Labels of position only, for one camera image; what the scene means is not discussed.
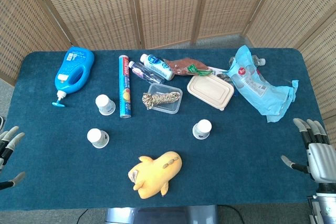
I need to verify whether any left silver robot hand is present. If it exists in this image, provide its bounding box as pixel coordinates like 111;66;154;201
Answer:
0;125;26;191

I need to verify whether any beige lidded lunch box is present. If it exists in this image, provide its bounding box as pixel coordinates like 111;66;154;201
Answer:
186;73;235;111

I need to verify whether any white cup navy flower print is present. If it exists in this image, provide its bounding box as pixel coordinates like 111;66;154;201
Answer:
192;119;212;140

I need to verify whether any blue carpet table cloth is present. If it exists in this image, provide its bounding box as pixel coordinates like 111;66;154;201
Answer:
0;48;332;211

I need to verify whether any coiled braided rope bundle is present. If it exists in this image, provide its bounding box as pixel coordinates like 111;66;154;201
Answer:
142;91;181;110

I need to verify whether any light blue plastic package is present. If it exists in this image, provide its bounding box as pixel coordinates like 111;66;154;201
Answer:
226;45;299;123

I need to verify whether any small printed packet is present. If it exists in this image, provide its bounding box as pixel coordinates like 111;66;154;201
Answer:
209;68;233;81

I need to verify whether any brown snack bag green print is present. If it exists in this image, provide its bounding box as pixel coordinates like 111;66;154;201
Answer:
162;57;214;77

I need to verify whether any white cup blue dandelion print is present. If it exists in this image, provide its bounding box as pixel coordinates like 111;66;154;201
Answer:
94;94;117;116

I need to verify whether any white bottle blue label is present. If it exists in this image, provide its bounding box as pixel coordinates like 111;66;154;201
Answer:
139;53;175;81

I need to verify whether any clear bottle white cap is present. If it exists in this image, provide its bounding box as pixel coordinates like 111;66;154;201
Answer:
251;55;267;68

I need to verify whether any clear plastic food container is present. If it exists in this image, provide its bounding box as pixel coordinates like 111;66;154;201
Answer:
145;82;183;115

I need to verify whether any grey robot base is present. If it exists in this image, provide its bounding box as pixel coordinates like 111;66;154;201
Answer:
104;204;219;224

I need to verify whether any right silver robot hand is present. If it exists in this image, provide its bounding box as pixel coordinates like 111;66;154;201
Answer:
280;118;336;184

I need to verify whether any blue chip tube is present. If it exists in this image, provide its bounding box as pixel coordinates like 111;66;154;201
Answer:
118;55;133;119

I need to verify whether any white cup green flower print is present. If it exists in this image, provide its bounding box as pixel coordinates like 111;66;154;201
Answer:
87;128;110;149

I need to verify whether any wicker folding screen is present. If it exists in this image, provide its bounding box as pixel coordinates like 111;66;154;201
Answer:
0;0;336;156

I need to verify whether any blue detergent pump bottle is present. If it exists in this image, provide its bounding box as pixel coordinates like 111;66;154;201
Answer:
51;46;95;108

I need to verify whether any yellow plush duck toy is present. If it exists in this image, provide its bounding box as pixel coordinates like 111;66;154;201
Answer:
128;151;183;200

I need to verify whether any dark small bottle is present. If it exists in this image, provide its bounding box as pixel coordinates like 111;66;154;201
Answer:
128;60;165;85

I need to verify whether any black floor cable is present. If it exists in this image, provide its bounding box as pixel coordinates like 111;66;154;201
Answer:
217;204;246;224
77;208;89;224

